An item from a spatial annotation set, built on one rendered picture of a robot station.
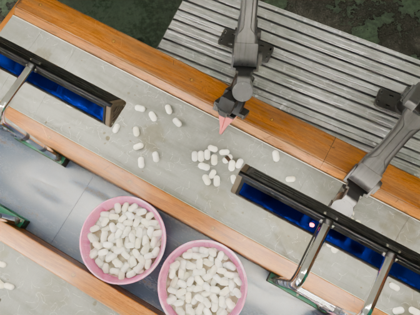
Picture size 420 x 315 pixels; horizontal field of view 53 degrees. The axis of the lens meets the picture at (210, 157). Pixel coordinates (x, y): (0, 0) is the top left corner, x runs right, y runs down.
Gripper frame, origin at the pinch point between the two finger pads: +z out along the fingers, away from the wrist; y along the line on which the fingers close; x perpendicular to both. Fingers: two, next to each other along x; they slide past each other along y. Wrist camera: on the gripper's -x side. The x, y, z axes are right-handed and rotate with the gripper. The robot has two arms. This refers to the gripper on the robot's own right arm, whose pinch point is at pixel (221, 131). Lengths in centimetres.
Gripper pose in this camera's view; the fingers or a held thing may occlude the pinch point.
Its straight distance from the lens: 132.0
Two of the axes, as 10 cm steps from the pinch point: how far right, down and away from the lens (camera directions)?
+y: 8.8, 4.6, -1.5
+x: 3.4, -3.5, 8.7
